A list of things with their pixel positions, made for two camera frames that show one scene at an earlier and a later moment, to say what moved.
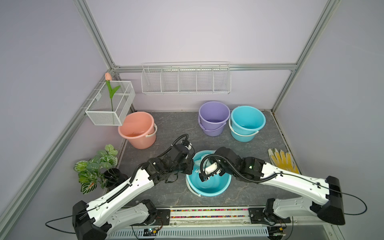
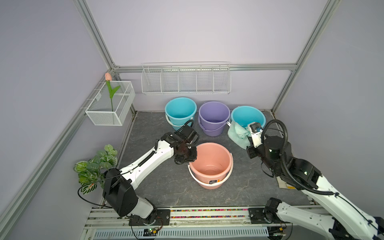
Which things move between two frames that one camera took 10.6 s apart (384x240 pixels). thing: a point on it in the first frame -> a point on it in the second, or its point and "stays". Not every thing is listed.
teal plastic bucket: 211,187 -> 180,111
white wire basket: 99,110 stays
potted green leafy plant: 100,171 stays
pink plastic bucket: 139,129 -> 213,164
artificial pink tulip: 108,77 stays
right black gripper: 220,173 -> 251,152
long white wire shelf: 186,78 stays
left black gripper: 188,169 -> 192,157
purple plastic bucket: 212,117 stays
